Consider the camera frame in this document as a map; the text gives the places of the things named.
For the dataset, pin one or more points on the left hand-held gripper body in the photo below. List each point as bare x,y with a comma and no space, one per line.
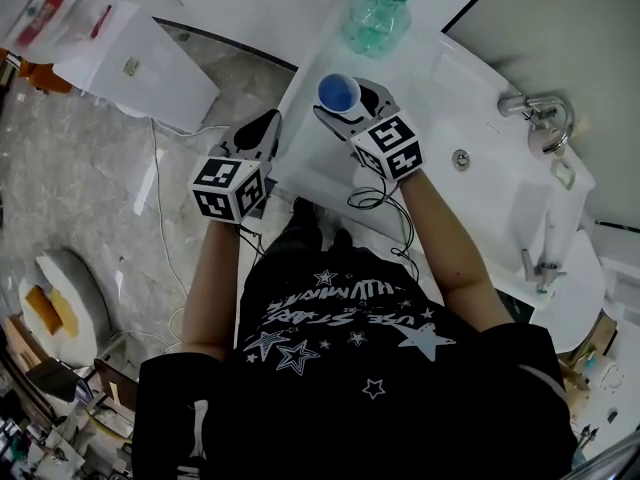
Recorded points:
225,188

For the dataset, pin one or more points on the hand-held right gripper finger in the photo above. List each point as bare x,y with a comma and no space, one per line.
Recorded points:
340,127
382,103

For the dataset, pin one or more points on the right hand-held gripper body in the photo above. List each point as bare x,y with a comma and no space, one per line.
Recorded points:
395,143

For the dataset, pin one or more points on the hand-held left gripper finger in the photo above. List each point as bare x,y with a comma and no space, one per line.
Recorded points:
235,140
270,140

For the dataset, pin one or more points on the blue plastic cup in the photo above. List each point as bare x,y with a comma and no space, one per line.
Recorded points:
338,93

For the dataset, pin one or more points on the green glass jar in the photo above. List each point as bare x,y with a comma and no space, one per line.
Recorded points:
375,18

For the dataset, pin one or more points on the person's left forearm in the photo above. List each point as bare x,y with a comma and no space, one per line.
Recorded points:
210,293

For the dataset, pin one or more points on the person's right forearm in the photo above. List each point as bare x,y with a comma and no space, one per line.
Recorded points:
450,248

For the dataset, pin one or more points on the white box with red label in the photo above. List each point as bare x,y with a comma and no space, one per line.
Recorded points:
150,78

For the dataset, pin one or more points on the clear water jug red label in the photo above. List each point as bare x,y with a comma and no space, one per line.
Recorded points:
50,8

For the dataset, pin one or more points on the white sink basin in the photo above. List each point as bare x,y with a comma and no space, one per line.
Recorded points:
460,98

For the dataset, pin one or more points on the person's black trousers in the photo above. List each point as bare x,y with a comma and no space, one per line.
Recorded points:
305,238

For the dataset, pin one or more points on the chrome faucet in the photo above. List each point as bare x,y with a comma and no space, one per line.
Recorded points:
560,113

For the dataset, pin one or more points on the clear soap dish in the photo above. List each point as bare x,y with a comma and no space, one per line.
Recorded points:
562,174

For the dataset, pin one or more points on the white beanbag seat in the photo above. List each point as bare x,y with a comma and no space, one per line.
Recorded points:
85,293

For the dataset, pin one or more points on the yellow cushion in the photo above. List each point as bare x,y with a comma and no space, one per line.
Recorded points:
70,315

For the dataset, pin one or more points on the orange sofa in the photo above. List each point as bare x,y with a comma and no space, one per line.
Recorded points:
40,75

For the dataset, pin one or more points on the orange cushion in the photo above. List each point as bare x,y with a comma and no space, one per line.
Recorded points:
42,310

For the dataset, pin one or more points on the person's black printed t-shirt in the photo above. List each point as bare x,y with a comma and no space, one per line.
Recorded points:
360,398

